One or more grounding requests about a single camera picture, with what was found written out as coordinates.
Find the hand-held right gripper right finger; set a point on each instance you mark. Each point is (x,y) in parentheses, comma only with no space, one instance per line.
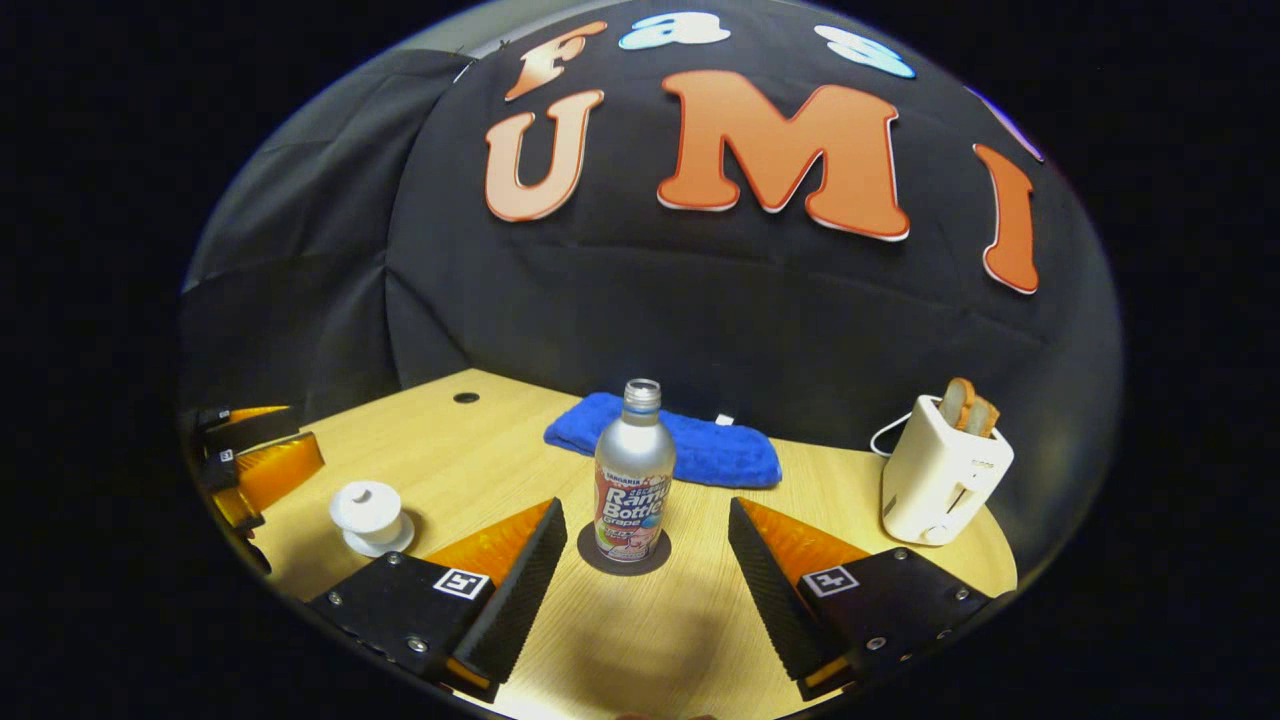
(775,600)

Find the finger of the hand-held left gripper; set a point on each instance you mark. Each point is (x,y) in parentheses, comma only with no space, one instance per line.
(275,470)
(250,430)

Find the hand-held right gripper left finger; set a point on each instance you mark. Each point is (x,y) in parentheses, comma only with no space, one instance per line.
(520,590)

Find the dark round coaster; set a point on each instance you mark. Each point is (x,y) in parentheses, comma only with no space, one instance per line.
(590,555)

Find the white teacup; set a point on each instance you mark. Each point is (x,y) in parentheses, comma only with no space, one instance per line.
(380,536)

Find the silver water bottle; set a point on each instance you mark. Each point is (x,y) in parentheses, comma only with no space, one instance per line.
(635,470)

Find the white saucer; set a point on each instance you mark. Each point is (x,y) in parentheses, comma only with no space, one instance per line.
(400,545)

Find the blue towel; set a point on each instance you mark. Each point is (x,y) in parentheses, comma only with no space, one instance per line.
(720,455)

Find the white toaster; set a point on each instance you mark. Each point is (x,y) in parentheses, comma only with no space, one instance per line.
(935,480)

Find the toast bread slice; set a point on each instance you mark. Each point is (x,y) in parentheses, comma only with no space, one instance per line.
(985,418)
(955,400)

